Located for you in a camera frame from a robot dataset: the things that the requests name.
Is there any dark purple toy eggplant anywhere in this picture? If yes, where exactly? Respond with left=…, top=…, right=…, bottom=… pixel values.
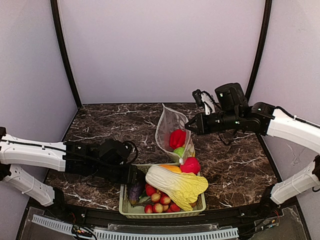
left=127, top=181, right=145, bottom=206

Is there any red toy bell pepper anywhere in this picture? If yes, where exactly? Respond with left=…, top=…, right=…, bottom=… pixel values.
left=169, top=129, right=187, bottom=150

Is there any yellow toy lemon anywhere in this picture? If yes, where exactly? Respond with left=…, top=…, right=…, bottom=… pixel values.
left=184, top=143, right=196, bottom=158

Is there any clear dotted zip top bag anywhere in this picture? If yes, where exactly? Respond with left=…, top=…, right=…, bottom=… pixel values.
left=155, top=105, right=196, bottom=165

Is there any green toy apple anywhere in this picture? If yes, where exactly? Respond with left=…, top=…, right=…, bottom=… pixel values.
left=173, top=146, right=185, bottom=158

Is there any red toy pomegranate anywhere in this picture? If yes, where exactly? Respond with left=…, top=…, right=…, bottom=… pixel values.
left=180, top=157, right=201, bottom=175

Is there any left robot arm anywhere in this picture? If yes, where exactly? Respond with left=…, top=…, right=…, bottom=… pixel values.
left=0, top=127, right=144, bottom=207

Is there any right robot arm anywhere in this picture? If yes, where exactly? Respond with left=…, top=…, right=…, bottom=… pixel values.
left=185, top=83, right=320, bottom=206

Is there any pale green plastic basket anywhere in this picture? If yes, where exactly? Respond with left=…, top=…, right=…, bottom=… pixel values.
left=118, top=164, right=207, bottom=219

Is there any toy lychee fruit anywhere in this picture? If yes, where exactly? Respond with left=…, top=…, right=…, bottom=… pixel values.
left=152, top=203, right=164, bottom=214

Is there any orange yellow toy mango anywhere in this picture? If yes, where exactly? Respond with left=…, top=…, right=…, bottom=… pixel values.
left=159, top=164, right=182, bottom=173

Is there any toy napa cabbage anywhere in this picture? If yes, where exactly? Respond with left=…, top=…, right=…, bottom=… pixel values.
left=145, top=165, right=209, bottom=212

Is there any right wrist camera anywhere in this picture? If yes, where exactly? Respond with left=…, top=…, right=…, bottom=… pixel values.
left=192, top=89, right=216, bottom=115

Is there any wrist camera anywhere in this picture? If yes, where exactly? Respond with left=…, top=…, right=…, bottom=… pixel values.
left=192, top=89, right=216, bottom=115
left=122, top=140, right=139, bottom=165

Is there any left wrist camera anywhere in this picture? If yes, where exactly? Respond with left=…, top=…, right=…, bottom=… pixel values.
left=122, top=140, right=139, bottom=165

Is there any white slotted cable duct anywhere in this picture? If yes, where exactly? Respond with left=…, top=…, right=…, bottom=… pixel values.
left=31, top=214, right=240, bottom=240

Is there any black right corner frame post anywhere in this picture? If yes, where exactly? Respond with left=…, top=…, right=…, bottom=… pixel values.
left=245, top=0, right=273, bottom=101

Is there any black corner frame post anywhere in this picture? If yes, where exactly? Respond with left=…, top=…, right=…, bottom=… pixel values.
left=245, top=0, right=273, bottom=101
left=50, top=0, right=83, bottom=109

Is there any black left corner frame post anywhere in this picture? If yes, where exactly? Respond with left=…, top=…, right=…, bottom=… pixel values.
left=50, top=0, right=83, bottom=109

